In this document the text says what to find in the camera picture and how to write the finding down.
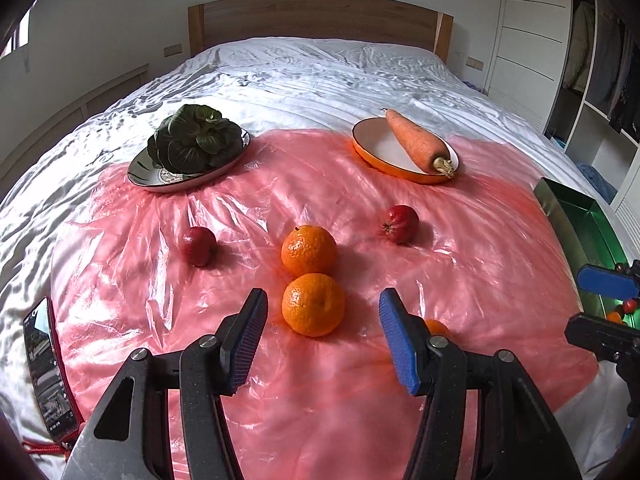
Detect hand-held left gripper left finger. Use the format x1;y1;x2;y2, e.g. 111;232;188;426
62;287;269;480

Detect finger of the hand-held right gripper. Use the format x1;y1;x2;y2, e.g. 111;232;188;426
564;312;640;363
576;259;640;303

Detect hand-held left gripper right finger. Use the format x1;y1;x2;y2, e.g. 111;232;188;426
378;287;583;480

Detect green metal tray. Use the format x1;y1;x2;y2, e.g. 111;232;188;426
532;176;640;331

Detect blue towel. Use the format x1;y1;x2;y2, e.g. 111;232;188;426
575;162;618;201

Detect pink plastic sheet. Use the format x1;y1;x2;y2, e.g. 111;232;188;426
50;127;601;480

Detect white open wardrobe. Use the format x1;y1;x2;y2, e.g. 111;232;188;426
545;0;640;221

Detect orange rimmed white plate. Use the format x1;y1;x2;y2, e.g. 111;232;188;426
351;117;460;184

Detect patterned grey plate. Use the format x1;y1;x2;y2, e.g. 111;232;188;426
127;127;251;194

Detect carrot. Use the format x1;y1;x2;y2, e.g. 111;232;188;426
384;108;457;179

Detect black smartphone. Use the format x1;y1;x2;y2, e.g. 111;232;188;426
22;296;81;442

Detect dark hanging clothes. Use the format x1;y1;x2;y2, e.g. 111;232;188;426
585;15;640;133

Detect dark green bok choy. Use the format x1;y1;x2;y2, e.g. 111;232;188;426
147;104;243;175

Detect light hanging garment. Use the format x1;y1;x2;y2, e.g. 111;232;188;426
560;2;596;93

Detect white wardrobe panel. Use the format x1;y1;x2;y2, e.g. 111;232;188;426
485;0;573;133

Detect wooden headboard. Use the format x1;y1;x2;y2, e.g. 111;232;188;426
187;0;454;61

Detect window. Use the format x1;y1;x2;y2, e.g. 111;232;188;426
0;5;33;58

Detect red cord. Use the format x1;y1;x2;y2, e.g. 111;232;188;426
22;410;86;458

